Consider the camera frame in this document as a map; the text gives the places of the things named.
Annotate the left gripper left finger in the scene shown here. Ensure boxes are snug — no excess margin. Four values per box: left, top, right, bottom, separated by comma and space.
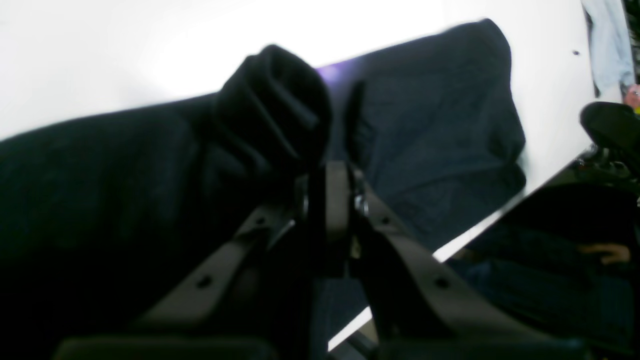
55, 175, 311, 360

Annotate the black T-shirt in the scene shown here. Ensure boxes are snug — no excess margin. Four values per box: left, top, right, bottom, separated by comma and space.
0, 19, 526, 360

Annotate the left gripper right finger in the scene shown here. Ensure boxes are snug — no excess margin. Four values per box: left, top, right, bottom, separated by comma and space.
325, 162, 586, 360

